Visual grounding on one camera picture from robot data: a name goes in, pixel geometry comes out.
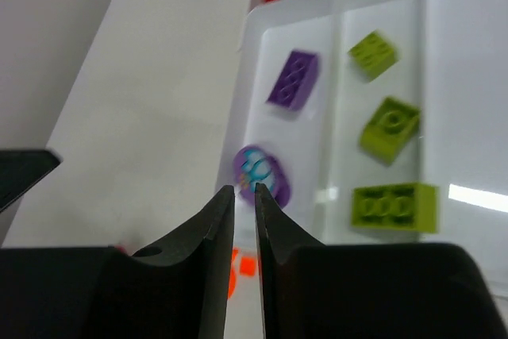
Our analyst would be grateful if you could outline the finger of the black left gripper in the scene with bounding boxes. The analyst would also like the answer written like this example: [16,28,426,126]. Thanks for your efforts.
[0,148,62,212]

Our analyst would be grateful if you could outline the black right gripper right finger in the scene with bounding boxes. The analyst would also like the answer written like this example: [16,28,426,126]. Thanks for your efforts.
[255,183,507,338]

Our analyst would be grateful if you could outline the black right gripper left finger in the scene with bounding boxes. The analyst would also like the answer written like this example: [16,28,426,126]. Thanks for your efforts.
[1,186,235,338]

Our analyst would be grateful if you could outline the orange lego ring piece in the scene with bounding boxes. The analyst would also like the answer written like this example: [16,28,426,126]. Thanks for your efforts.
[226,247,239,300]

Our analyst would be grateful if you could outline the purple sloped lego brick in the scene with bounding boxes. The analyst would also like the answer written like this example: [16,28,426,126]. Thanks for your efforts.
[233,144,291,208]

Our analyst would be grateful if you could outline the lime green lego brick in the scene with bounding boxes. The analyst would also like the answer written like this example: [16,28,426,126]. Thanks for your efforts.
[348,30,398,81]

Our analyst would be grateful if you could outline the small orange lego pieces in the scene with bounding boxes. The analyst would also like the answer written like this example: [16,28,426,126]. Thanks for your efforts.
[239,256,258,277]

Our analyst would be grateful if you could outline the small red lego brick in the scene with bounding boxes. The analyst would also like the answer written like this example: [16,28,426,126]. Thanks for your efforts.
[114,242,137,256]

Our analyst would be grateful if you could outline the lime lego under purple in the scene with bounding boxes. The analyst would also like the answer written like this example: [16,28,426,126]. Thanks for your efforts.
[359,96,421,165]

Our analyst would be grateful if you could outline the white divided sorting tray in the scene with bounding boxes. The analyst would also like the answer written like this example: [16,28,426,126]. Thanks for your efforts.
[216,0,507,297]

